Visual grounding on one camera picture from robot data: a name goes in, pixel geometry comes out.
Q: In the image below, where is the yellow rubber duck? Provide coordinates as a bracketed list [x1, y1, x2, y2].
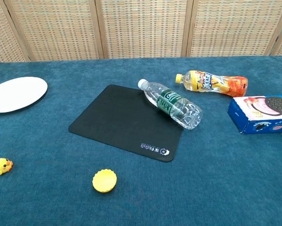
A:
[0, 158, 14, 176]

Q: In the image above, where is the yellow round lid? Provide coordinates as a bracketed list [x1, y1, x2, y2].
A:
[92, 169, 118, 194]

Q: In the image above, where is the black mouse pad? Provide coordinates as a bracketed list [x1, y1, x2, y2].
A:
[68, 84, 184, 163]

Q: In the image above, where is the clear water bottle green label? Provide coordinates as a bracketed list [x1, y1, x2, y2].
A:
[137, 79, 204, 130]

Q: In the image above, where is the blue table cloth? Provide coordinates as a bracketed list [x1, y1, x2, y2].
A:
[0, 55, 282, 226]

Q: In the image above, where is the orange iced tea bottle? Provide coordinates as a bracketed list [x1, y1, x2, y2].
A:
[175, 70, 249, 97]

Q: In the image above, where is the woven folding screen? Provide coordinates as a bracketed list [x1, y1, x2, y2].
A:
[0, 0, 282, 64]

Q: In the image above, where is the blue cookie box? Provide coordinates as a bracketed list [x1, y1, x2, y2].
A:
[227, 95, 282, 135]

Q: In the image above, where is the white round plate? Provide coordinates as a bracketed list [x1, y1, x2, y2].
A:
[0, 76, 48, 114]

